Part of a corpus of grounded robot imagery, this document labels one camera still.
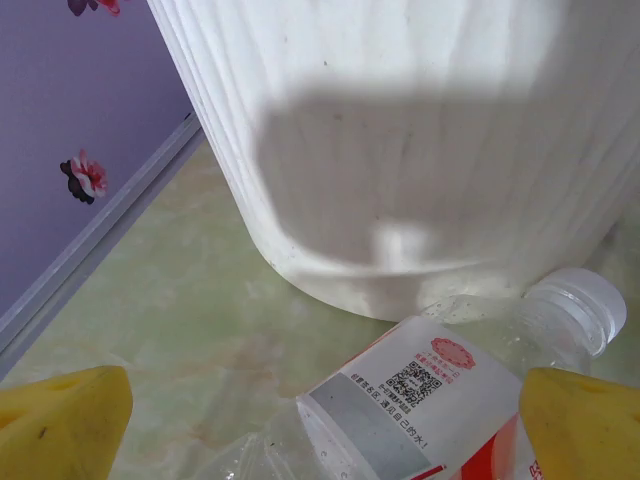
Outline clear bottle white cap red-white label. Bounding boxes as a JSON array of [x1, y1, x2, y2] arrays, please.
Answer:
[[219, 267, 629, 480]]

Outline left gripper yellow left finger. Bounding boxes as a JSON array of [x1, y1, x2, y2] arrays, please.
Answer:
[[0, 364, 134, 480]]

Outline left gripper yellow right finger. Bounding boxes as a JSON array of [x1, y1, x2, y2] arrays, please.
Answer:
[[518, 367, 640, 480]]

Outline white ribbed plastic bin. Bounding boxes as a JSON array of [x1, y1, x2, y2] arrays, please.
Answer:
[[146, 0, 640, 321]]

